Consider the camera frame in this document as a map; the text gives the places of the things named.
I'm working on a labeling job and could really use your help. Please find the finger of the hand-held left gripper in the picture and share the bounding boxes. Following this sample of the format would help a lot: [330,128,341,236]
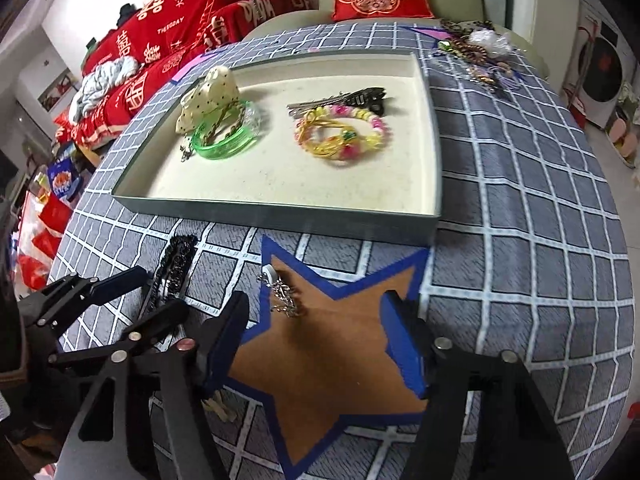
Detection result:
[17,266,151,333]
[47,300,191,368]

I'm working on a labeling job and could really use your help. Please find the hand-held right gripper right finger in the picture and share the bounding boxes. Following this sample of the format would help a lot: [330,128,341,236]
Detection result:
[380,290,576,480]

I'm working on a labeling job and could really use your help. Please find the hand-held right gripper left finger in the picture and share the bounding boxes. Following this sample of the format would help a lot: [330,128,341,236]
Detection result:
[57,291,250,480]

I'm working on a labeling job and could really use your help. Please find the black beaded hair clip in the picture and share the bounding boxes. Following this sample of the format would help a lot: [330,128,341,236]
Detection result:
[145,234,198,321]

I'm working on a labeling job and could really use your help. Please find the silver chain earrings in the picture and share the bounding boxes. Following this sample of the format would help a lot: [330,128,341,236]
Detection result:
[256,267,303,318]

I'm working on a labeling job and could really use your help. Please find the green plastic bangle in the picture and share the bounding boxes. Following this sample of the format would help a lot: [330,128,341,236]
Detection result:
[191,101,263,161]

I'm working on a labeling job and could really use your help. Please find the grey jewelry tray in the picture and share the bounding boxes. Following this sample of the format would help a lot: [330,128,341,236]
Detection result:
[111,50,443,248]

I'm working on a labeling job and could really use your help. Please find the yellow cord with charm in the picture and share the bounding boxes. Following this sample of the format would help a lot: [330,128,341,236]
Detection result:
[300,112,371,160]

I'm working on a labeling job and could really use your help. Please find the brown braided bracelet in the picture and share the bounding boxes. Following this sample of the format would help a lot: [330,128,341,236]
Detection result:
[202,100,248,143]

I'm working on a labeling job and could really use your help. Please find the pink yellow bead bracelet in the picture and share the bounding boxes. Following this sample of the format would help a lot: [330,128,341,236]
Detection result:
[294,105,391,161]

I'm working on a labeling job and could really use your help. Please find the black claw clip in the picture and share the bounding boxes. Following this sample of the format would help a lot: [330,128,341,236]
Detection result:
[345,87,393,116]

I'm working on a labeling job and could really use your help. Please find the pile of assorted jewelry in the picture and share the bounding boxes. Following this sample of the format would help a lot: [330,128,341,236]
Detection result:
[435,17,526,96]

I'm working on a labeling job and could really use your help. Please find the beige hair clip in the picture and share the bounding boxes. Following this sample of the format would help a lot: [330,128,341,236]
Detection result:
[200,395,238,423]

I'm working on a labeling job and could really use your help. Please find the red plastic bags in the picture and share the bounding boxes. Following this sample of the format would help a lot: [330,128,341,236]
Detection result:
[15,195,73,291]

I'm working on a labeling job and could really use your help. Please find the brown star mat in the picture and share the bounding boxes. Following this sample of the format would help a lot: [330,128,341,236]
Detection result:
[220,234,432,480]

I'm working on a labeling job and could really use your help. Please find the blue gift box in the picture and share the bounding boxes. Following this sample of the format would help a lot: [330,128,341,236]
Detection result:
[47,159,83,198]

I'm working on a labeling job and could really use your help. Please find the grey checked tablecloth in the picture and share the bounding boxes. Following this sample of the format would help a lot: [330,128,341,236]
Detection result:
[47,22,636,480]

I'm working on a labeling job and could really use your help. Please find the grey white twisted cloth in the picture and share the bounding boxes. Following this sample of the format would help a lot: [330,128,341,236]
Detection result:
[70,55,138,123]

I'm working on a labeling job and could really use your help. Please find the white polka dot scrunchie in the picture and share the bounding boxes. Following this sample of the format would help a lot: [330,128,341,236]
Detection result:
[175,65,240,136]

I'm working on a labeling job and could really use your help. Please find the purple paper sheet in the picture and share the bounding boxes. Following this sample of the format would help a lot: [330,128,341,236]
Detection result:
[170,50,221,85]

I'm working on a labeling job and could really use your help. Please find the silver hair clip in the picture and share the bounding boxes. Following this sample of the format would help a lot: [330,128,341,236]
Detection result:
[287,92,351,118]

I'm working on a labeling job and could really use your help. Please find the red quilt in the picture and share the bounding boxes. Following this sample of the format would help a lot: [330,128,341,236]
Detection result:
[55,0,321,151]

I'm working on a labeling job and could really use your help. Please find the red broom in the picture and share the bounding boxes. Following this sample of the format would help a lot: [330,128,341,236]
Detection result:
[570,15,601,126]

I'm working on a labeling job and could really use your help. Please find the pink slippers rack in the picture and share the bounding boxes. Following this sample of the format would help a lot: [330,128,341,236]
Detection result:
[607,105,640,168]

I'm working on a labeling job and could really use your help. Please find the white washing machine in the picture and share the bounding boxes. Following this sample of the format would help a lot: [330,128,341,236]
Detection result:
[562,0,636,128]

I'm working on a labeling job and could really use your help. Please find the picture frame with red print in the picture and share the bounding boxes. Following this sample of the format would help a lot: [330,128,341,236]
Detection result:
[37,70,76,111]

